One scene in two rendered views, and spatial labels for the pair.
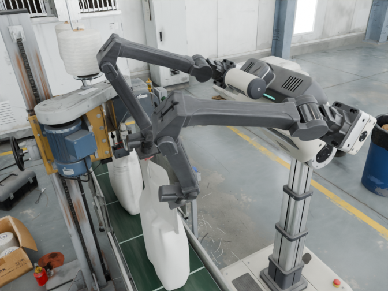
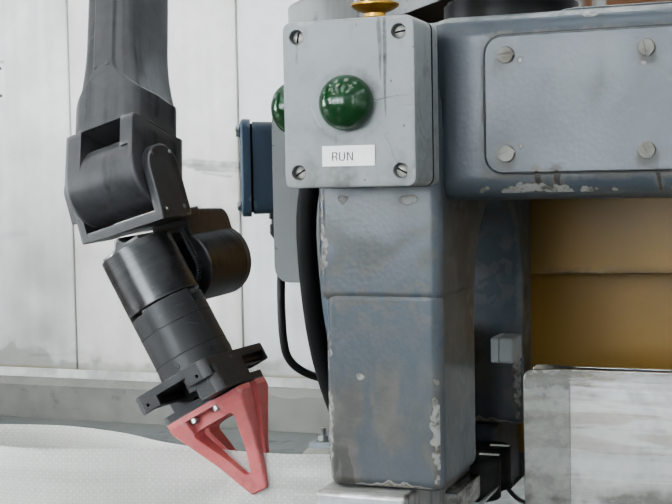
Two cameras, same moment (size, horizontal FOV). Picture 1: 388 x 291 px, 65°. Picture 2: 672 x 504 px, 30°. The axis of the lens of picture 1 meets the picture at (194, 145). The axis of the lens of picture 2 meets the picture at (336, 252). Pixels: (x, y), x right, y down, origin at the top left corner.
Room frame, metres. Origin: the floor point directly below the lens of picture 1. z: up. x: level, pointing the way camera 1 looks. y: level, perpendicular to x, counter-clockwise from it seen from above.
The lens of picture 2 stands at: (2.06, -0.32, 1.24)
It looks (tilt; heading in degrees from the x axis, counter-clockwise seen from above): 3 degrees down; 137
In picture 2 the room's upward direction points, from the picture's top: 1 degrees counter-clockwise
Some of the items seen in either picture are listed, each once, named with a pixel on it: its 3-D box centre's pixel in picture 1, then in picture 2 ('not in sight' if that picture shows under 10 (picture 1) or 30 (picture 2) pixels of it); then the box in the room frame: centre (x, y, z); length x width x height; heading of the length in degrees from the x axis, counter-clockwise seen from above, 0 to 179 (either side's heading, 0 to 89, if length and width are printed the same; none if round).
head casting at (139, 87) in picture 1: (130, 108); (609, 224); (1.60, 0.35, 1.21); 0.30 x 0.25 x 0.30; 26
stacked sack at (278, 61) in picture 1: (276, 64); not in sight; (4.60, -1.32, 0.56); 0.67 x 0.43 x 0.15; 26
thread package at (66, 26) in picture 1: (73, 40); not in sight; (1.50, 0.54, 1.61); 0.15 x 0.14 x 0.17; 26
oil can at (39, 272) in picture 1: (38, 272); not in sight; (1.40, 1.11, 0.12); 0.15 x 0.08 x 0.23; 26
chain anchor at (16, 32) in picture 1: (17, 34); not in sight; (1.31, 0.69, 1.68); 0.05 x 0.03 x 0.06; 116
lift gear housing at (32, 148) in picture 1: (33, 149); not in sight; (1.32, 0.80, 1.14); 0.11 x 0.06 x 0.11; 26
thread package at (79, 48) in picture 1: (83, 51); not in sight; (1.26, 0.43, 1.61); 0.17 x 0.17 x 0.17
